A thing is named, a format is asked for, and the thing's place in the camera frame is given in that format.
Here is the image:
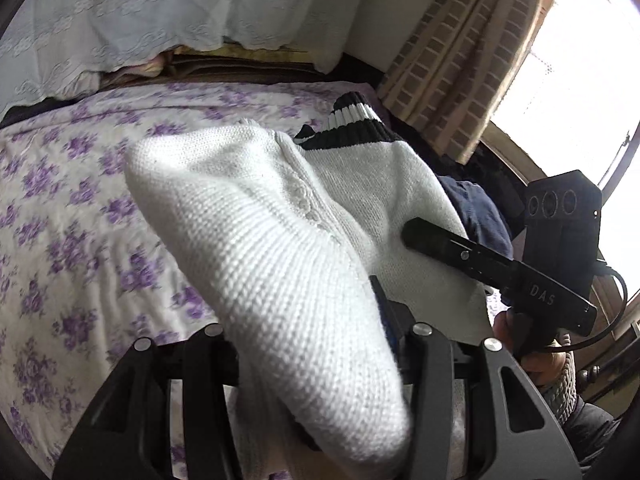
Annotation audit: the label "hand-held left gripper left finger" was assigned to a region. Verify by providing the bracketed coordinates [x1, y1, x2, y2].
[52, 322, 242, 480]

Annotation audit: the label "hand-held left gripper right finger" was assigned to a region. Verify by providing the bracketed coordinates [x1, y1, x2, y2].
[370, 275, 583, 480]

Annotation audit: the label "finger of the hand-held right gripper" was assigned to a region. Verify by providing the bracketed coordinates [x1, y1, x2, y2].
[402, 217, 516, 281]

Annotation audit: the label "white knit sweater black stripes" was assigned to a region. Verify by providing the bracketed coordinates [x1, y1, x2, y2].
[122, 91, 493, 478]

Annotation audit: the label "person's right forearm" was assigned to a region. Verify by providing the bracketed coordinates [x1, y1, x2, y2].
[540, 347, 626, 466]

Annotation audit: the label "person's right hand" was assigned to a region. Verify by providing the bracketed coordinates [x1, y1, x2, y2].
[492, 308, 577, 387]

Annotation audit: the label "navy blue cloth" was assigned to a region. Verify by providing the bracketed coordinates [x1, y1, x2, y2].
[437, 175, 516, 261]

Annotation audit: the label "bright window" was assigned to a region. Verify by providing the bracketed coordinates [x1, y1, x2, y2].
[480, 0, 640, 301]

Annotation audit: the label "beige checked curtain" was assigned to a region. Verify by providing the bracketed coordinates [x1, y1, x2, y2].
[377, 0, 568, 165]

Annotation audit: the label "purple floral bedsheet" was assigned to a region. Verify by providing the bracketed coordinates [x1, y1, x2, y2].
[0, 80, 383, 478]

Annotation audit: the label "white lace cover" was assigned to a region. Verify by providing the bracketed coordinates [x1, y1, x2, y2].
[0, 0, 373, 116]

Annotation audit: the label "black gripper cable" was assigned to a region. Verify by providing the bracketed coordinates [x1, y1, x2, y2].
[552, 257, 630, 351]

